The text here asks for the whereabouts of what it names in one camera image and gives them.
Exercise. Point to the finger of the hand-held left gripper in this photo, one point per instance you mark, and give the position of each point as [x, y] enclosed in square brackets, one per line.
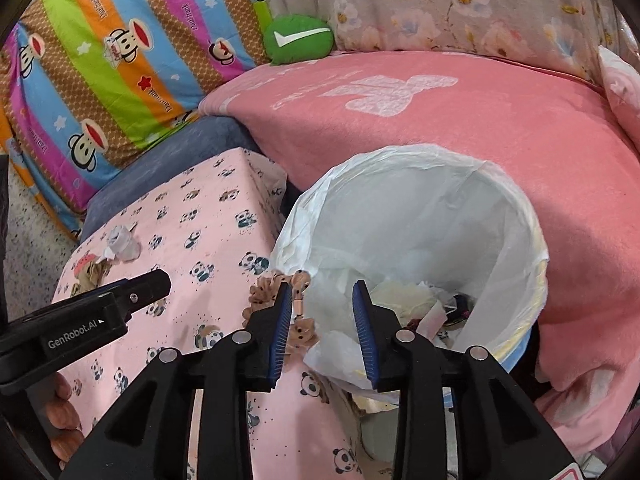
[147, 290]

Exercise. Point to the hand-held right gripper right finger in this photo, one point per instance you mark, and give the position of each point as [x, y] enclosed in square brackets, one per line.
[365, 332]

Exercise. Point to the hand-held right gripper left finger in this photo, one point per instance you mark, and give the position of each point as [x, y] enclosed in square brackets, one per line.
[282, 332]

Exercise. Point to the beige patterned scrunchie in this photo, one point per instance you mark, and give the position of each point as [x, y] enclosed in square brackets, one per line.
[305, 330]

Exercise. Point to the dark red scrunchie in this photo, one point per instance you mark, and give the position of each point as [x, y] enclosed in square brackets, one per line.
[414, 324]

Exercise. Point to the pink wrapper strip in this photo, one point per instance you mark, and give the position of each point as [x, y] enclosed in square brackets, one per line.
[436, 317]

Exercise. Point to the white-lined trash bin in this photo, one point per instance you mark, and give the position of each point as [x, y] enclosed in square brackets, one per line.
[400, 210]

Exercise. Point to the round trash bin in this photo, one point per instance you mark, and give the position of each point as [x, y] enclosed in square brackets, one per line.
[517, 350]

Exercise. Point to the person's left hand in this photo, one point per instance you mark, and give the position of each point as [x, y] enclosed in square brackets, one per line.
[65, 415]

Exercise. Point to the blue-grey cushion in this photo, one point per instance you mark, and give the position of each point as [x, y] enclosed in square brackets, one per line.
[165, 160]

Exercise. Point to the striped monkey print pillow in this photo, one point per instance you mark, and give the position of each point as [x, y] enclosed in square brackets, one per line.
[115, 60]

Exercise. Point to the pink blanket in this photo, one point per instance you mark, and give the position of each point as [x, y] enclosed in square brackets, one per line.
[500, 125]

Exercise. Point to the green round cushion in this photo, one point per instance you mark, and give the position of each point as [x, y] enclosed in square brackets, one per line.
[297, 40]

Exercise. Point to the grey floral quilt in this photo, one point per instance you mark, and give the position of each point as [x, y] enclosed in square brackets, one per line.
[450, 5]

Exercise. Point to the small pink pillow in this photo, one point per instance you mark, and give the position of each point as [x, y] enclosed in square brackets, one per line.
[622, 90]

